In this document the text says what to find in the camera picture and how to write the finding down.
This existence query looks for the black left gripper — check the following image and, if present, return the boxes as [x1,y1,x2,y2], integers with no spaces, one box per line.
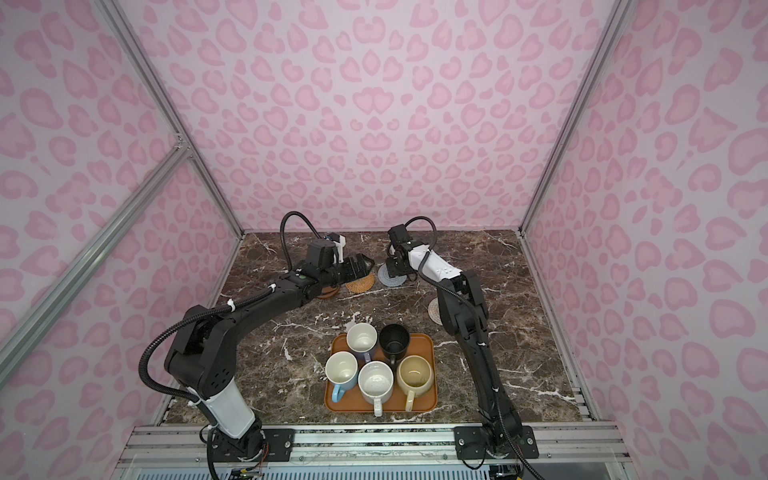
[320,252,375,290]

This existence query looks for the black ceramic mug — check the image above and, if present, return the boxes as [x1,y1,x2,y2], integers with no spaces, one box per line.
[379,324,410,370]

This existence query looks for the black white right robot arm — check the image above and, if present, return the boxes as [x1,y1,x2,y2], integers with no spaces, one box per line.
[385,216,535,465]

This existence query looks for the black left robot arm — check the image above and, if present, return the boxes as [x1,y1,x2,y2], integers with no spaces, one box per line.
[164,235,375,460]

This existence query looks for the blue-grey woven round coaster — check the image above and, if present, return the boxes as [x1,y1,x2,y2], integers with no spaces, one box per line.
[377,263,408,288]

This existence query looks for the brown wooden round coaster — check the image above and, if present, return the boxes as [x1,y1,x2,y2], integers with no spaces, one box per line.
[317,286,340,300]

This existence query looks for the woven rattan round coaster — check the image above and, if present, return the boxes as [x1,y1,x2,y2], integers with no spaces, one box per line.
[345,273,376,294]

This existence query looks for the multicolour woven round coaster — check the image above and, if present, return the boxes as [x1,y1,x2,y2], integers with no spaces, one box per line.
[427,298,442,325]

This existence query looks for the light blue ceramic mug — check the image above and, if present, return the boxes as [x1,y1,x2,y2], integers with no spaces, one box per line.
[325,351,359,403]

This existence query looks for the beige ceramic mug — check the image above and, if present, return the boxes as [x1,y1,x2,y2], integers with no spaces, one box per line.
[396,355,434,412]

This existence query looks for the white speckled ceramic mug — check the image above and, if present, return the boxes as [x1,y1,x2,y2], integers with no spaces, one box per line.
[358,361,395,418]

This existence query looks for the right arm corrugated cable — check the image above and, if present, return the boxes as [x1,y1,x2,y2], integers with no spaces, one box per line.
[403,215,541,480]

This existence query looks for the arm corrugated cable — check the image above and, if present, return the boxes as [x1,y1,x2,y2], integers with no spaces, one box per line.
[403,215,541,480]
[138,209,325,403]

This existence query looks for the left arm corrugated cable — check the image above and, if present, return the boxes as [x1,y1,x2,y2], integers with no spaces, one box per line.
[138,209,325,403]

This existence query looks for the aluminium frame corner post left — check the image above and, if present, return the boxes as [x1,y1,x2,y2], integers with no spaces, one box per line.
[95,0,245,240]

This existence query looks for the aluminium frame corner post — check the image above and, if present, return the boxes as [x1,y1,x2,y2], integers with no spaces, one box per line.
[95,0,245,240]
[518,0,638,237]

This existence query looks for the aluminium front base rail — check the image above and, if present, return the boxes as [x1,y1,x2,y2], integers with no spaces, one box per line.
[110,421,640,480]

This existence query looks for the aluminium diagonal frame bar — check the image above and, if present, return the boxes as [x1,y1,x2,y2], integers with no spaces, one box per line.
[1,141,189,385]

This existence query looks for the aluminium frame corner post right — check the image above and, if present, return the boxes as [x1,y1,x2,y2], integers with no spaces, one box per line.
[518,0,638,237]

